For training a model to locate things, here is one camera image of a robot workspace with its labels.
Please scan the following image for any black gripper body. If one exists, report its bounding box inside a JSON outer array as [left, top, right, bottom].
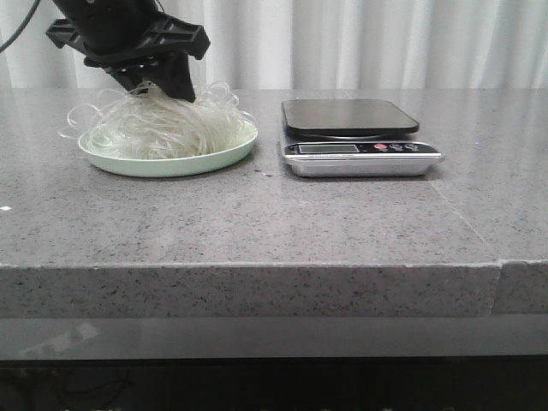
[[46, 0, 210, 68]]

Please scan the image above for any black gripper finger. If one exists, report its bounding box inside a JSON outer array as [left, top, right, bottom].
[[106, 63, 145, 92], [145, 51, 195, 102]]

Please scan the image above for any white vermicelli noodle bundle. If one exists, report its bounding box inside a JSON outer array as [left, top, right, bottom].
[[57, 81, 258, 160]]

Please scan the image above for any white pleated curtain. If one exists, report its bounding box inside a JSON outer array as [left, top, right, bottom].
[[0, 0, 548, 91]]

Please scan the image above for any pale green round plate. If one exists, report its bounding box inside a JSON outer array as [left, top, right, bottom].
[[78, 124, 258, 178]]

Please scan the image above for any black silver kitchen scale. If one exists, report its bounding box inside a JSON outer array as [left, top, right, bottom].
[[281, 99, 444, 177]]

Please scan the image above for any green cable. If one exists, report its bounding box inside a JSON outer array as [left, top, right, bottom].
[[0, 0, 42, 53]]

